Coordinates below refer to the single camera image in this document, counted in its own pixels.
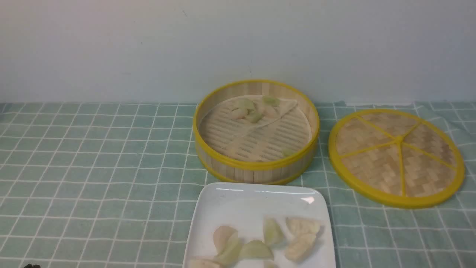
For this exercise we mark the pale green dumpling steamer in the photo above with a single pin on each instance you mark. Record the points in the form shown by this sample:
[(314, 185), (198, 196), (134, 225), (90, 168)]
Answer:
[(253, 117)]

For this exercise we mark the pale green dumpling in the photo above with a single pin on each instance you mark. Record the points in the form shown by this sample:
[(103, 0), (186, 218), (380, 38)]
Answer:
[(271, 101), (244, 103)]

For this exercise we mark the pale pink dumpling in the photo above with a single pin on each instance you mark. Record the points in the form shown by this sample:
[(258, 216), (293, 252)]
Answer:
[(268, 111)]

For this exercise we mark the white square plate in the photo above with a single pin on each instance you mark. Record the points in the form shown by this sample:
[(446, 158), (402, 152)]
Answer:
[(244, 207)]

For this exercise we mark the pink dumpling on plate left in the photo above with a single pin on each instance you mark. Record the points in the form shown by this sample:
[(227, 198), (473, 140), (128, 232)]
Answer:
[(221, 236)]

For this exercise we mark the green dumpling plate centre bottom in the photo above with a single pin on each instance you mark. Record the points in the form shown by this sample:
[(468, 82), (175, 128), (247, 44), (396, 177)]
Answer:
[(256, 249)]

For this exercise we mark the pale green dumpling plate left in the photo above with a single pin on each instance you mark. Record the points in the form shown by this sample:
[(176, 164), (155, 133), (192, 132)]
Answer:
[(231, 251)]

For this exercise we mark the yellow rimmed bamboo steamer basket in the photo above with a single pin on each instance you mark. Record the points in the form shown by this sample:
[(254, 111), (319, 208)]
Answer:
[(272, 151)]

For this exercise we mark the white pink dumpling in steamer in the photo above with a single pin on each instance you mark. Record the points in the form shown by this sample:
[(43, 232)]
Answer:
[(238, 113)]

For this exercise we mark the yellow pleated dumpling upper right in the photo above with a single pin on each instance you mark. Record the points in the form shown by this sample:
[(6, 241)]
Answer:
[(299, 226)]

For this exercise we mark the yellow pleated dumpling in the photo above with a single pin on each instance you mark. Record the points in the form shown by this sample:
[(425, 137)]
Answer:
[(300, 247), (299, 226)]

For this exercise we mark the yellow pleated dumpling lower right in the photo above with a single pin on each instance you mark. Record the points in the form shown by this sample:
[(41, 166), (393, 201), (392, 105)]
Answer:
[(300, 247)]

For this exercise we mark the yellow rimmed bamboo steamer lid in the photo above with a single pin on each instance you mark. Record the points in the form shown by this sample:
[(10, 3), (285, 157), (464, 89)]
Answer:
[(396, 158)]

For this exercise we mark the green checked tablecloth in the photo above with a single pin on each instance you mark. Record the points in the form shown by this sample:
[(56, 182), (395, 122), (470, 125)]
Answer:
[(115, 185)]

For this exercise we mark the dark object bottom left corner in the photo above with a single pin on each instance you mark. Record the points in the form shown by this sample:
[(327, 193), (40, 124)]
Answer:
[(32, 266)]

